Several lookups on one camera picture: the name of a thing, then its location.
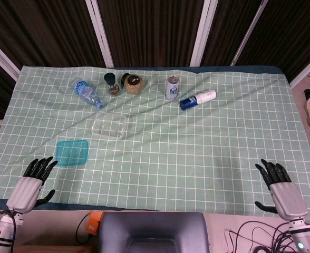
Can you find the right black-fingered robot hand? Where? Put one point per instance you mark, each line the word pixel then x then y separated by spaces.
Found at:
pixel 288 200

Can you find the left black-fingered robot hand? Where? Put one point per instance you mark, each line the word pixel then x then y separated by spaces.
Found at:
pixel 23 193

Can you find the teal plastic lid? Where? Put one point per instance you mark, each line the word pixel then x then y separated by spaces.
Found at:
pixel 72 153

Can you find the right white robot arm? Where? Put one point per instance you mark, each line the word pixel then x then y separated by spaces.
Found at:
pixel 304 237

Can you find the orange device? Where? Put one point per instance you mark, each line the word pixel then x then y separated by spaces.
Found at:
pixel 94 222

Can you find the clear plastic container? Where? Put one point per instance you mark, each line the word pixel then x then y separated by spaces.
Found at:
pixel 109 126

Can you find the clear plastic water bottle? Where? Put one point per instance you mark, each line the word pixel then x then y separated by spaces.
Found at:
pixel 87 93

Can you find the green checked tablecloth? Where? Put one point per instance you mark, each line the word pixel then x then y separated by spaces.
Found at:
pixel 170 158

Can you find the grey robot chest housing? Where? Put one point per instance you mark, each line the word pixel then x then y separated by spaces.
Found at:
pixel 152 232

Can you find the white bottle with blue cap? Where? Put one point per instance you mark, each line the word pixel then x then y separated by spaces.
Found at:
pixel 198 99

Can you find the small glass bottle black cap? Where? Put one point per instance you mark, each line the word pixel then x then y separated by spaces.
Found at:
pixel 112 88

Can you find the round glass jar with grains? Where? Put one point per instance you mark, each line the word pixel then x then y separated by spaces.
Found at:
pixel 135 84

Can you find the white drink can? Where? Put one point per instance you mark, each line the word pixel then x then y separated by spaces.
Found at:
pixel 172 88

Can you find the white partition frame post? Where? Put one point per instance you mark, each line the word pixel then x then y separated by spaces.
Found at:
pixel 308 70
pixel 249 30
pixel 2 59
pixel 203 34
pixel 100 31

